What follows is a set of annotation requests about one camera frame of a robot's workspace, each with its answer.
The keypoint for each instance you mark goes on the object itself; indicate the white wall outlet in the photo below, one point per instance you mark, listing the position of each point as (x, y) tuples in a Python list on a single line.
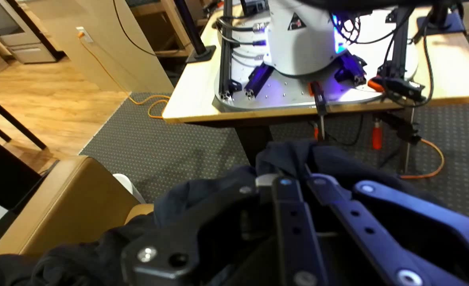
[(84, 35)]

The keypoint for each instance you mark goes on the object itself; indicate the metal base plate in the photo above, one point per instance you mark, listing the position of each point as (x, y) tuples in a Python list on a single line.
[(286, 97)]

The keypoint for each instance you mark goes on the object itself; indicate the wooden shelf unit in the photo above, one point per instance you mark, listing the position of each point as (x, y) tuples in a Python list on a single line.
[(159, 32)]

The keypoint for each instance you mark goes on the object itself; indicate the black upright post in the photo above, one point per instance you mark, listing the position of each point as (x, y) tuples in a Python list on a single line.
[(225, 53)]

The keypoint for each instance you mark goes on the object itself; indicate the black stand with foot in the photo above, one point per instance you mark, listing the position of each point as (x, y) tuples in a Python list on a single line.
[(194, 32)]

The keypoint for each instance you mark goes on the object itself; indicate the small white object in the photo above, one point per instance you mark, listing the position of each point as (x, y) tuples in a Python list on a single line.
[(127, 185)]

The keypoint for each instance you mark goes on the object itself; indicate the black wooden furniture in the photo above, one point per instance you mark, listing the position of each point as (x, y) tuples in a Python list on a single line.
[(0, 175)]

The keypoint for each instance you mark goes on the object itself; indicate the wooden table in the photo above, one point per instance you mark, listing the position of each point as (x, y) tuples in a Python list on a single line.
[(456, 69)]

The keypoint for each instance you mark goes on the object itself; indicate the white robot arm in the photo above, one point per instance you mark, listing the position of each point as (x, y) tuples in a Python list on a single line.
[(302, 42)]

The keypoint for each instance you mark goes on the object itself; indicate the grey drawer cabinet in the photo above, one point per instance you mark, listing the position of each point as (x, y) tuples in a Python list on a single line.
[(20, 32)]

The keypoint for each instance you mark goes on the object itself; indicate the tan leather sofa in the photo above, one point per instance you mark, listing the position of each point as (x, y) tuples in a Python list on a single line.
[(74, 207)]

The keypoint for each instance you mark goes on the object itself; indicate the dark navy striped jacket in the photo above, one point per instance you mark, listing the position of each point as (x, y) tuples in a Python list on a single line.
[(297, 153)]

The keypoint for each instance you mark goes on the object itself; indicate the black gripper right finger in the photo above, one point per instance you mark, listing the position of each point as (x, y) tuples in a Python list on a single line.
[(381, 232)]

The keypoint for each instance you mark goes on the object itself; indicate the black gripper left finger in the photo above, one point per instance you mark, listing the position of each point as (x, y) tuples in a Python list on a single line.
[(291, 232)]

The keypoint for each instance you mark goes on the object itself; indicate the purple lit clamp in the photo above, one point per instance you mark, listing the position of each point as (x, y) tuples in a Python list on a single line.
[(349, 66), (257, 80)]

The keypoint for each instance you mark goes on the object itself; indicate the black camera stand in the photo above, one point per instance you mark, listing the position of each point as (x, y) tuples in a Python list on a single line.
[(445, 16)]

